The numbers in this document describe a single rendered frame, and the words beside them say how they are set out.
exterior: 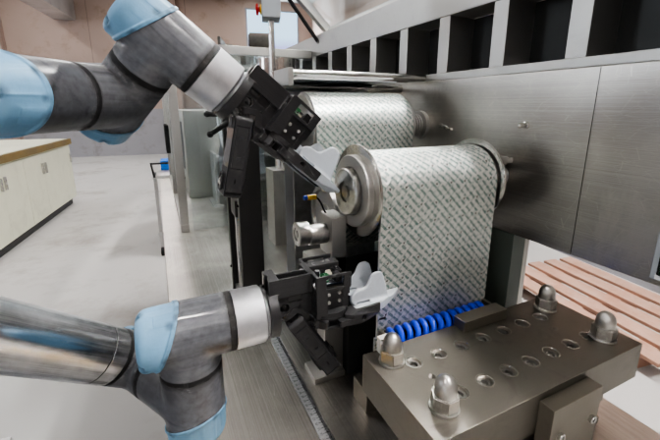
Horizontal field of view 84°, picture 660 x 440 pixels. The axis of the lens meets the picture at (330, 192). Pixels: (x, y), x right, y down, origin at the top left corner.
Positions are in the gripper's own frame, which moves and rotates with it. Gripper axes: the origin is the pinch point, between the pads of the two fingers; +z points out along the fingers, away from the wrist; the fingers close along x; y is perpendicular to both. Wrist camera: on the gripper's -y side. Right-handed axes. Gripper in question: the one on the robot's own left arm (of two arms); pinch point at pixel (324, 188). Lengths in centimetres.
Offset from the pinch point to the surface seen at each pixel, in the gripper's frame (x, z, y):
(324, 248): 1.8, 7.9, -8.1
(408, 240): -8.4, 13.0, 1.0
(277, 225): 65, 27, -14
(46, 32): 1157, -315, -16
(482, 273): -8.4, 32.1, 5.0
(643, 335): 37, 239, 52
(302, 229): -0.1, 1.0, -7.4
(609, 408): -26, 53, -2
